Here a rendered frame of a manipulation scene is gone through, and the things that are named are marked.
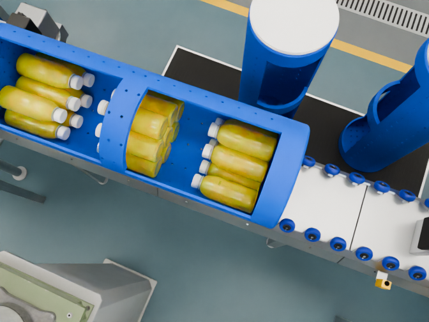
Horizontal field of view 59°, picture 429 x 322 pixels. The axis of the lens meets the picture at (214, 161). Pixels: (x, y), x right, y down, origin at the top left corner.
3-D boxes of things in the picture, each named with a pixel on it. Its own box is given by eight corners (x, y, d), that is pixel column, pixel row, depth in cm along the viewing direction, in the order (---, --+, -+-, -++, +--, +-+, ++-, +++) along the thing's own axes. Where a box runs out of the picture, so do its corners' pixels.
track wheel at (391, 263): (403, 264, 103) (402, 259, 105) (387, 258, 104) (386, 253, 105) (394, 274, 106) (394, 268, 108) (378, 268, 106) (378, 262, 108)
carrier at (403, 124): (391, 122, 202) (338, 118, 203) (516, 22, 118) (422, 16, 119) (394, 174, 195) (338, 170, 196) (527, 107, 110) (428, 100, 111)
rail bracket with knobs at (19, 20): (32, 57, 131) (17, 40, 121) (14, 51, 131) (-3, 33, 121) (46, 33, 133) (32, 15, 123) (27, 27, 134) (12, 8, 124)
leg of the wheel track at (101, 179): (105, 186, 211) (59, 154, 150) (96, 182, 211) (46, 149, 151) (110, 176, 212) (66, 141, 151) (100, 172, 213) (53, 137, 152)
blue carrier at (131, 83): (267, 232, 110) (281, 227, 82) (0, 133, 119) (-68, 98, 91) (297, 142, 116) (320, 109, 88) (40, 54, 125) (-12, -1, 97)
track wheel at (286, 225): (297, 225, 106) (297, 220, 108) (281, 220, 107) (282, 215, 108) (291, 236, 109) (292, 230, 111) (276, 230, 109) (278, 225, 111)
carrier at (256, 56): (225, 117, 204) (262, 154, 199) (229, 14, 120) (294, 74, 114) (263, 84, 209) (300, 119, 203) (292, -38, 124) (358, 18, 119)
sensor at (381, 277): (383, 289, 110) (391, 290, 105) (373, 285, 110) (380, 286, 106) (389, 263, 112) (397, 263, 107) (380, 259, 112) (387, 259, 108)
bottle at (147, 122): (156, 144, 97) (98, 123, 99) (165, 136, 103) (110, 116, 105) (161, 121, 94) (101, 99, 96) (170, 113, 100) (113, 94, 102)
